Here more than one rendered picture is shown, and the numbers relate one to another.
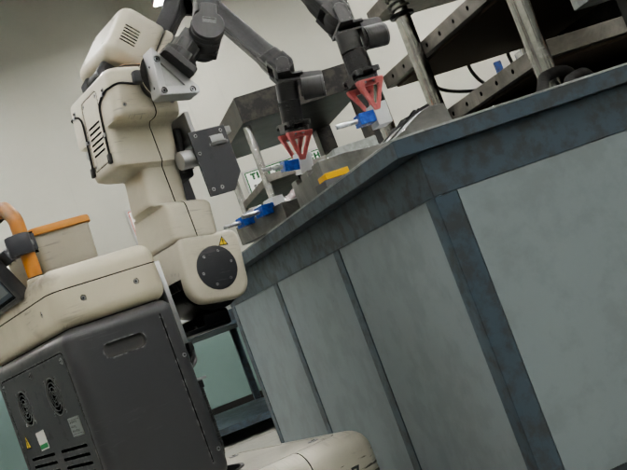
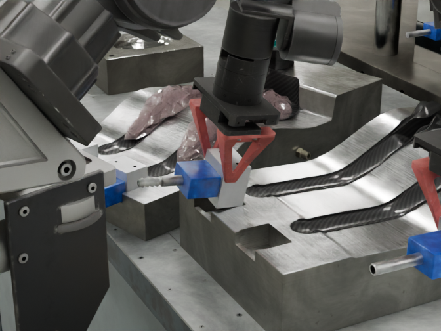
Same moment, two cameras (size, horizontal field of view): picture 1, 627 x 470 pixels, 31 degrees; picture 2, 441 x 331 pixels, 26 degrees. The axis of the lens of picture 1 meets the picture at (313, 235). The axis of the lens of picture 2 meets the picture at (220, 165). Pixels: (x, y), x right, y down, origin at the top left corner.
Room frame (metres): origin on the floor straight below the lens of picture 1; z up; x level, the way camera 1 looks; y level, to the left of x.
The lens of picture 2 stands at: (1.88, 0.13, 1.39)
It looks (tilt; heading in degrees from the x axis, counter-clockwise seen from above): 23 degrees down; 351
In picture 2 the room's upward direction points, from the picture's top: straight up
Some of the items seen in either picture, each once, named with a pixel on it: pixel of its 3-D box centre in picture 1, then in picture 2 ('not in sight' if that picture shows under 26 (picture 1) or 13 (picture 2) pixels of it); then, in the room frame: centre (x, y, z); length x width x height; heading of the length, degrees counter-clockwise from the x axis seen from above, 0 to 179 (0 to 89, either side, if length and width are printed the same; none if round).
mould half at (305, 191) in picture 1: (393, 152); (400, 199); (2.92, -0.27, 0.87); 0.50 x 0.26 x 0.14; 108
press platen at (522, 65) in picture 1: (561, 73); not in sight; (3.78, -0.97, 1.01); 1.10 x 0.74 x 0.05; 18
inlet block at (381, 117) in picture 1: (361, 120); (428, 256); (2.66, -0.20, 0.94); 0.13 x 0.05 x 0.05; 107
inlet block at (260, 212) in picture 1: (261, 211); (98, 192); (3.03, 0.11, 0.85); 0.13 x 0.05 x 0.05; 125
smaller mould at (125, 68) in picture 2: not in sight; (141, 60); (3.68, 0.00, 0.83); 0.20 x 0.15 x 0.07; 108
